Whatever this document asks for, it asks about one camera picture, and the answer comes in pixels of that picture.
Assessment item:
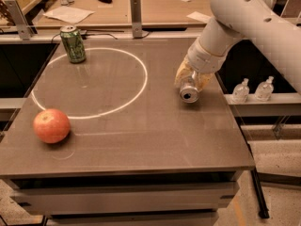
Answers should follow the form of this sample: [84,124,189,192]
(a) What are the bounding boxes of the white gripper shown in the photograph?
[174,40,226,91]

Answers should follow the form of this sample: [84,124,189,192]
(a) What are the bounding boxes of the Red Bull can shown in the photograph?
[180,72,198,104]

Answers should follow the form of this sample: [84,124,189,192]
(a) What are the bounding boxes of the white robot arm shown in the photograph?
[175,0,301,92]

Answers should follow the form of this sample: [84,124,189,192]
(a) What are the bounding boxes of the green soda can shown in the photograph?
[60,25,86,63]

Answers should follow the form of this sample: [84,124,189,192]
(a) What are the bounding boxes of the clear sanitizer bottle left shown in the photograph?
[232,78,249,103]

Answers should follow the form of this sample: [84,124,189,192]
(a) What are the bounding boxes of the clear sanitizer bottle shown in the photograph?
[254,76,274,102]
[232,78,249,103]

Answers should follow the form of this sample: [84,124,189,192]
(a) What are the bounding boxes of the white paper sheet right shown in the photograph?
[188,11,210,24]

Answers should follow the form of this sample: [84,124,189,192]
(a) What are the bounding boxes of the clear sanitizer bottle right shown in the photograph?
[254,76,274,102]

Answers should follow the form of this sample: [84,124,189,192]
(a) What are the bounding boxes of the wooden back desk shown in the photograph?
[37,0,212,28]

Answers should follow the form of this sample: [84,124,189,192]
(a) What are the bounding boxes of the white paper sheet left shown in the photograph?
[44,6,93,24]

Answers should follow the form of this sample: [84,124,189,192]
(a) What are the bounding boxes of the red apple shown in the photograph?
[33,108,71,144]

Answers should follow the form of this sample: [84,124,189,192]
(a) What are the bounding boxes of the white drawer cabinet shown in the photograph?
[14,182,239,226]

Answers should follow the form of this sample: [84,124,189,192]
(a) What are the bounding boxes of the metal bracket middle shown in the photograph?
[130,0,142,39]

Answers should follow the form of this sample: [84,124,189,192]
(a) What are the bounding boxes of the metal bracket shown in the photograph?
[5,0,33,40]
[130,0,142,39]

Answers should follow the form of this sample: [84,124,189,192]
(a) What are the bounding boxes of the black cable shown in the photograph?
[51,30,151,44]

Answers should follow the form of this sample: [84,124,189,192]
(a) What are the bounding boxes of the metal bracket left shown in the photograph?
[5,0,33,40]

